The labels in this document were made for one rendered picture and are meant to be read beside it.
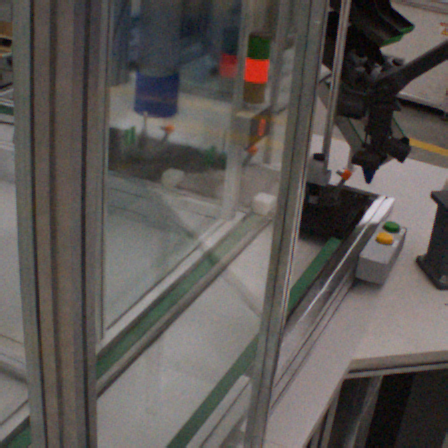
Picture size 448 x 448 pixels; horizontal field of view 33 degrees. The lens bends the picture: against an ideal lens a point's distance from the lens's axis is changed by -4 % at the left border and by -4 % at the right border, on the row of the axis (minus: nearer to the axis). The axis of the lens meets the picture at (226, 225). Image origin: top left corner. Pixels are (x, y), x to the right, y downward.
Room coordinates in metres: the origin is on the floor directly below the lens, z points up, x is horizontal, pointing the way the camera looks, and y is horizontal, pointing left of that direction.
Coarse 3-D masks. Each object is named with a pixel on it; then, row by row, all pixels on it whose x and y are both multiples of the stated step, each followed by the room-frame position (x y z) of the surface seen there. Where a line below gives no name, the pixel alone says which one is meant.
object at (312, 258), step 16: (304, 240) 1.66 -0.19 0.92; (320, 240) 1.67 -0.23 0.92; (336, 240) 1.62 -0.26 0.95; (304, 256) 1.58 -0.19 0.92; (320, 256) 1.53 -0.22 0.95; (304, 272) 1.45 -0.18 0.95; (320, 272) 1.48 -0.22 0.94; (304, 288) 1.39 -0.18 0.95; (288, 304) 1.32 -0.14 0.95; (288, 320) 1.31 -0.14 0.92
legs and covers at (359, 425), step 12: (360, 384) 1.67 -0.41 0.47; (372, 384) 2.05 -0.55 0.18; (360, 396) 1.67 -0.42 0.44; (372, 396) 1.99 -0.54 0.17; (348, 408) 1.67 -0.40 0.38; (360, 408) 1.66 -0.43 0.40; (372, 408) 1.92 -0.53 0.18; (348, 420) 1.67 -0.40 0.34; (360, 420) 1.68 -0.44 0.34; (348, 432) 1.68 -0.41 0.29; (360, 432) 1.80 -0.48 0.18; (348, 444) 1.66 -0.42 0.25
